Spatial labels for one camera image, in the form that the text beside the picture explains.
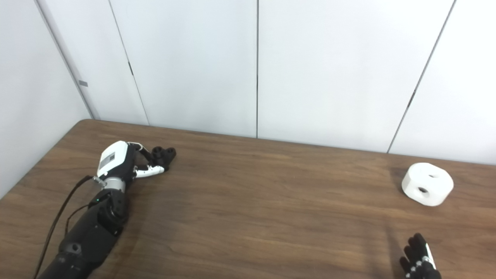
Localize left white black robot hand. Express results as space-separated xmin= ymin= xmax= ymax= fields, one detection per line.
xmin=97 ymin=141 xmax=165 ymax=183

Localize round white plastic piece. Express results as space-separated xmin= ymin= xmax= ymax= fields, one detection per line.
xmin=401 ymin=162 xmax=454 ymax=207

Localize black plastic holder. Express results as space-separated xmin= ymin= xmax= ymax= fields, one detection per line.
xmin=149 ymin=146 xmax=177 ymax=173

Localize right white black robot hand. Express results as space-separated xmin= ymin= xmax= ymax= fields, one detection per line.
xmin=400 ymin=233 xmax=442 ymax=279

